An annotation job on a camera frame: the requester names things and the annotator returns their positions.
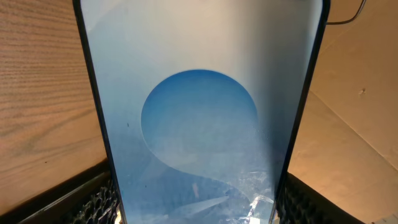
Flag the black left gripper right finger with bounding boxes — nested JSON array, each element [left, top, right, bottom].
[[277, 173, 364, 224]]

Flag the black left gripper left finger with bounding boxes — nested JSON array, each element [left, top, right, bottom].
[[1, 160, 119, 224]]

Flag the black USB charging cable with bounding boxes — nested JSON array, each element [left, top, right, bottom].
[[326, 0, 367, 26]]

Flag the blue Galaxy smartphone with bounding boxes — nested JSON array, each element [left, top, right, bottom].
[[73, 0, 330, 224]]

